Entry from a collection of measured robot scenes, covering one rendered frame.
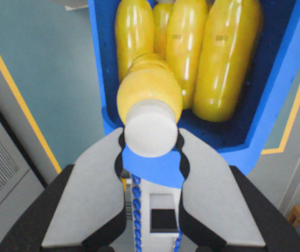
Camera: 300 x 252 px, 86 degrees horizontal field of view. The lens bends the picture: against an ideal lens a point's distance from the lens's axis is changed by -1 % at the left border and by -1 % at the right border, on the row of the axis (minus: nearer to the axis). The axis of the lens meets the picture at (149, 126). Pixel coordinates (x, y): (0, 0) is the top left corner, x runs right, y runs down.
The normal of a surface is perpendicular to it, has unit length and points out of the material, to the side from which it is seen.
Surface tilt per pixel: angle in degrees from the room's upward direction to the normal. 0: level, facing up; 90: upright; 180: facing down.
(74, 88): 0
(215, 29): 54
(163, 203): 90
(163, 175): 17
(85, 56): 0
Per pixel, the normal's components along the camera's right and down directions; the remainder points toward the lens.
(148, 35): 0.69, 0.37
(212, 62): -0.73, 0.33
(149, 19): 0.69, 0.18
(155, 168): -0.33, 0.47
